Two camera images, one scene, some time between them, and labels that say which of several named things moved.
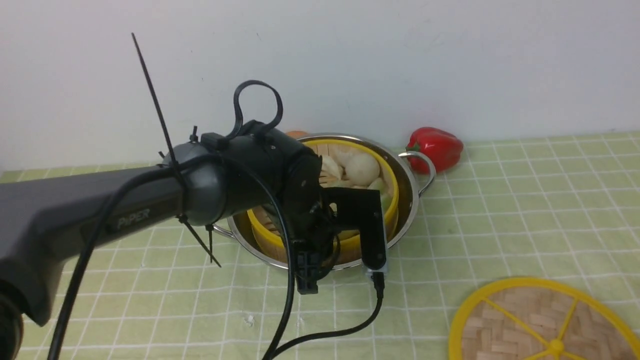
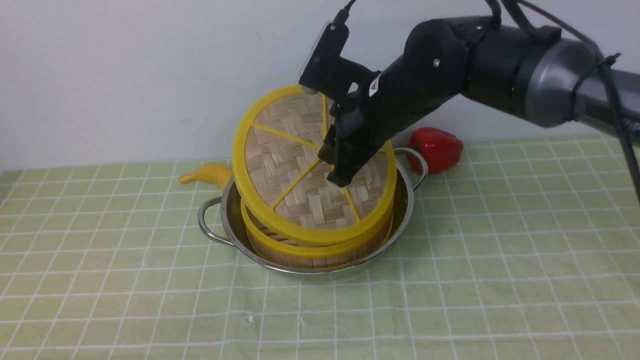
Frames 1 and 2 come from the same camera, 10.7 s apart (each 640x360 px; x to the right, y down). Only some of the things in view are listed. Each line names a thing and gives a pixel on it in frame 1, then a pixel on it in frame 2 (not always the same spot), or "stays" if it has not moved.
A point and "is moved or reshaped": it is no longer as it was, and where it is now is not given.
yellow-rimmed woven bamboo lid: [534, 318] is moved or reshaped
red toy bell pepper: [443, 148] stays
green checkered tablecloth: [558, 206] stays
